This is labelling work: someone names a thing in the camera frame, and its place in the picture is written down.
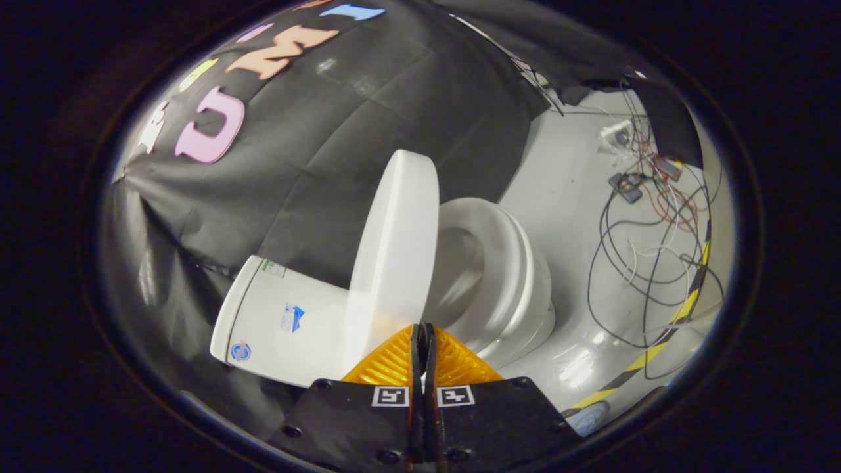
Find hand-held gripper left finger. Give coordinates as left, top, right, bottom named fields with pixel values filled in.
left=271, top=323, right=422, bottom=473

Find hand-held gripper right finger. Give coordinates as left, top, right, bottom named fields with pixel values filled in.
left=421, top=323, right=582, bottom=473

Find white toilet lid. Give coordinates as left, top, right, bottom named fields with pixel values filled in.
left=344, top=150, right=440, bottom=372

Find white toilet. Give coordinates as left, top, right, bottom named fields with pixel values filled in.
left=210, top=197, right=557, bottom=388

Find white toilet seat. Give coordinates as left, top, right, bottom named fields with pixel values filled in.
left=424, top=197, right=537, bottom=354

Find blue round floor sticker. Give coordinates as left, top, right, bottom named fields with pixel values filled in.
left=566, top=401, right=612, bottom=437

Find yellow black floor tape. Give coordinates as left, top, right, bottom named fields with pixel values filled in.
left=562, top=217, right=714, bottom=415

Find small black electronic box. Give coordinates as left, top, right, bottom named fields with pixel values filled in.
left=608, top=172, right=644, bottom=204

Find black backdrop cloth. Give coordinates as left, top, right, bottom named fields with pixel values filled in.
left=104, top=0, right=705, bottom=442

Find tangle of floor cables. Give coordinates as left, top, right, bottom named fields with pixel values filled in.
left=587, top=82, right=725, bottom=382

